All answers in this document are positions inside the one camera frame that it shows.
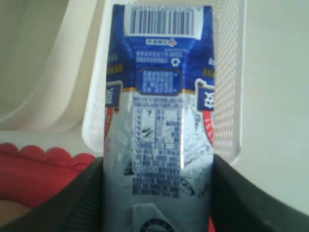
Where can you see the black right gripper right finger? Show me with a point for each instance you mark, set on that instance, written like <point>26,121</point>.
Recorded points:
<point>237,205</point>

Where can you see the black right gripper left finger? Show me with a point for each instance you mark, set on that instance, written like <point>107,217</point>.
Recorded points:
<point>76,208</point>

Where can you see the blue white milk carton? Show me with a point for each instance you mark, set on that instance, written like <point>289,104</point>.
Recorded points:
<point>158,154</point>

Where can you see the red cloth placemat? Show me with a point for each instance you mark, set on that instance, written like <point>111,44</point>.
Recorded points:
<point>31,176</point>

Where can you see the white lattice plastic basket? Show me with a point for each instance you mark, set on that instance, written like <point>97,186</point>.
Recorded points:
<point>229,18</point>

